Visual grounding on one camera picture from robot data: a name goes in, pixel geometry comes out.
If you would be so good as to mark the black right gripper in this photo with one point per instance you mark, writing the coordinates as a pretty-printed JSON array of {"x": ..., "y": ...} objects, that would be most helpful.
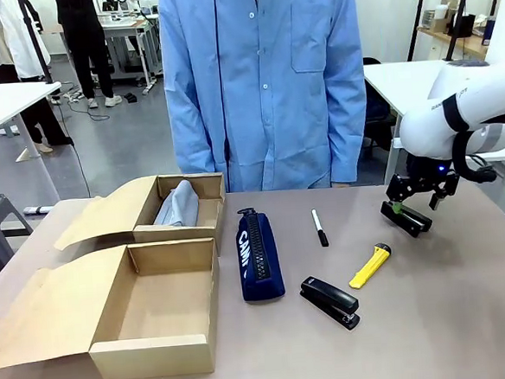
[{"x": 424, "y": 173}]

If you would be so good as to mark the black stapler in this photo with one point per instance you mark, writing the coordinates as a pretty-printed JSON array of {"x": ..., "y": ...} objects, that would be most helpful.
[{"x": 329, "y": 299}]

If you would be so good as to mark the navy zippered pencil case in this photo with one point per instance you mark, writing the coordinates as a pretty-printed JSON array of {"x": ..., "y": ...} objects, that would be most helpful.
[{"x": 261, "y": 258}]

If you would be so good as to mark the small cardboard box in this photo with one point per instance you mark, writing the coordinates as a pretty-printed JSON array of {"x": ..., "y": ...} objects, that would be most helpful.
[{"x": 107, "y": 212}]

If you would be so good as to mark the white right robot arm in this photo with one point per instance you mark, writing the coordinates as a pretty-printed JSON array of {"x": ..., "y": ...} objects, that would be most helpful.
[{"x": 426, "y": 129}]

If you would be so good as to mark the person's right forearm blue sleeve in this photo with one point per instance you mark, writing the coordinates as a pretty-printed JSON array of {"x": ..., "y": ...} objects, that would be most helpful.
[{"x": 190, "y": 133}]

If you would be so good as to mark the person's left forearm blue sleeve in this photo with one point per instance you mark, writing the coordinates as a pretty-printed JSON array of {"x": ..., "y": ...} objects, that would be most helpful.
[{"x": 348, "y": 126}]

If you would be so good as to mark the large open cardboard box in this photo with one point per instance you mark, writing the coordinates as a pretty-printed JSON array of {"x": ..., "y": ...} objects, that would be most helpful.
[{"x": 156, "y": 300}]

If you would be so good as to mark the black office chair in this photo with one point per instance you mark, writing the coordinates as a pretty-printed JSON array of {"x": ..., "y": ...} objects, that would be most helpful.
[{"x": 377, "y": 115}]

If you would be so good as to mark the yellow utility knife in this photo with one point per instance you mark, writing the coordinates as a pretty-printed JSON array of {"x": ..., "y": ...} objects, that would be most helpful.
[{"x": 368, "y": 268}]

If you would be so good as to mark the black and white marker pen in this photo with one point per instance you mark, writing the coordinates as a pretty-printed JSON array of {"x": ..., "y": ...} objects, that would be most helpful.
[{"x": 320, "y": 230}]

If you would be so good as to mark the white table beside robot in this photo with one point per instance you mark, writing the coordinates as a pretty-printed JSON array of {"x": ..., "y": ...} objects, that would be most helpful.
[{"x": 397, "y": 84}]

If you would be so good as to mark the wooden shelf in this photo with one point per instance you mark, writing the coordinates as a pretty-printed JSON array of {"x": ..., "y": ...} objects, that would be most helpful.
[{"x": 454, "y": 38}]

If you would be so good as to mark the black container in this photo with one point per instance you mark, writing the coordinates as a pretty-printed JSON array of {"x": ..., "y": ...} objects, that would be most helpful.
[{"x": 465, "y": 26}]

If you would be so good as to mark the dark blue bottle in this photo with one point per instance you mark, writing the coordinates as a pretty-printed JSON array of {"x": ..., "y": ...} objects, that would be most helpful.
[{"x": 489, "y": 32}]

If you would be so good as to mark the thin black stand pole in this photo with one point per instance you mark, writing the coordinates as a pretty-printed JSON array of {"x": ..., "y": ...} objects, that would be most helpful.
[{"x": 418, "y": 13}]

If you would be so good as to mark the person in blue lab coat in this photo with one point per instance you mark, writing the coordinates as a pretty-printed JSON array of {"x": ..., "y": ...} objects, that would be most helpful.
[{"x": 263, "y": 89}]

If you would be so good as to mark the black light stand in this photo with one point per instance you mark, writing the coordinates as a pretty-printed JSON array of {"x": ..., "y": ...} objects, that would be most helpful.
[{"x": 460, "y": 6}]

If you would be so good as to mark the grey-blue folded cloth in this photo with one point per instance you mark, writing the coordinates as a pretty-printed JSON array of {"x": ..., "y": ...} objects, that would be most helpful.
[{"x": 178, "y": 207}]

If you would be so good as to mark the grey workbench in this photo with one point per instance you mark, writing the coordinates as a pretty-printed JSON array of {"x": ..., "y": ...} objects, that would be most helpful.
[{"x": 133, "y": 37}]

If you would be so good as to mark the white power strip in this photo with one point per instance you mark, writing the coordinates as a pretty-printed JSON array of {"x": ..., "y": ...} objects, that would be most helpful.
[{"x": 72, "y": 95}]

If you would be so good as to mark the person in black clothes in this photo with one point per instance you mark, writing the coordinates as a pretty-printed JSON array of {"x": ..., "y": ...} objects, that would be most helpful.
[{"x": 83, "y": 36}]

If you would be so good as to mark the white roll on floor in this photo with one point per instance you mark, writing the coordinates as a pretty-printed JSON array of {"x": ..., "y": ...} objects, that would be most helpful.
[{"x": 37, "y": 210}]

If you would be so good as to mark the black tripod pole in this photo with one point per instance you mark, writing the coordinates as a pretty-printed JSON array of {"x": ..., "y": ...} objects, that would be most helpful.
[{"x": 36, "y": 44}]

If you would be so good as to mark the person in white coat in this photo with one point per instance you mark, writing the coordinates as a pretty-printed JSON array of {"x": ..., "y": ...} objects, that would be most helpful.
[{"x": 12, "y": 37}]

